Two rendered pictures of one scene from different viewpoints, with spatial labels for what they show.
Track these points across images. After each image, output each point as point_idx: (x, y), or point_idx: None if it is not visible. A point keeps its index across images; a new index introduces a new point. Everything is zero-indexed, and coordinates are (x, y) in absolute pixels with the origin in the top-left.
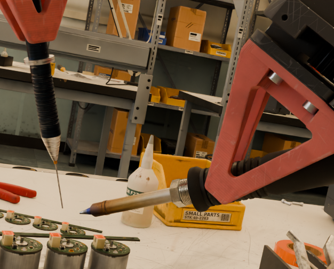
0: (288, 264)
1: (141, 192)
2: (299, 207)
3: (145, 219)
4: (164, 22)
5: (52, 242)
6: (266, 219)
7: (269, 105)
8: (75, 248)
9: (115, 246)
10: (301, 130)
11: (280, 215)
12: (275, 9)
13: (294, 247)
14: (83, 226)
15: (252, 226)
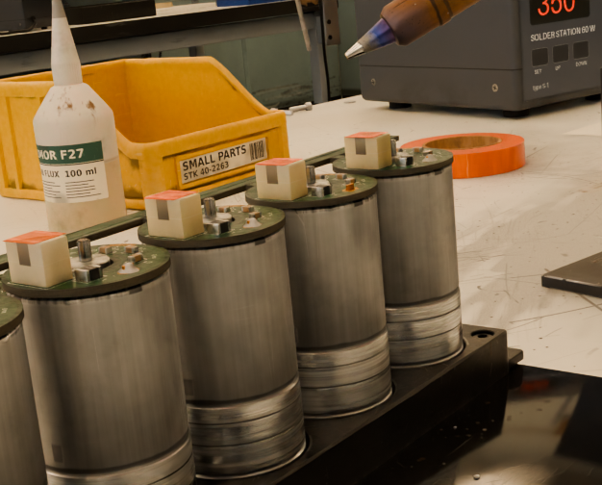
0: (458, 179)
1: (88, 145)
2: (309, 113)
3: (117, 207)
4: None
5: (288, 183)
6: (296, 142)
7: (9, 19)
8: (341, 184)
9: (404, 153)
10: (88, 48)
11: (306, 131)
12: None
13: None
14: None
15: (296, 158)
